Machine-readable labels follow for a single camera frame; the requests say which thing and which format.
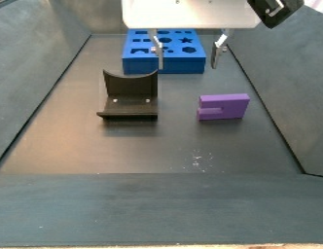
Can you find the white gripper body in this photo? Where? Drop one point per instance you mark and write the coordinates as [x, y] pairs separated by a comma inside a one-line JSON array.
[[204, 14]]

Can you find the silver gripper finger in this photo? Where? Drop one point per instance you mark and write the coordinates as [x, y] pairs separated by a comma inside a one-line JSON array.
[[157, 46], [217, 47]]

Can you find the purple double-square block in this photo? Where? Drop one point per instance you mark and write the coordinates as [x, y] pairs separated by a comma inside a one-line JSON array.
[[222, 106]]

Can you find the blue shape-sorting board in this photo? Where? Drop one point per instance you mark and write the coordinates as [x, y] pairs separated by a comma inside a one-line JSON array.
[[184, 55]]

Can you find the black curved holder stand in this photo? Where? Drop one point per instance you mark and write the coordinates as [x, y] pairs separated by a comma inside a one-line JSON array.
[[132, 96]]

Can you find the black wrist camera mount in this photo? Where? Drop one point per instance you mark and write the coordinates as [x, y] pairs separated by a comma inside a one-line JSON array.
[[273, 11]]

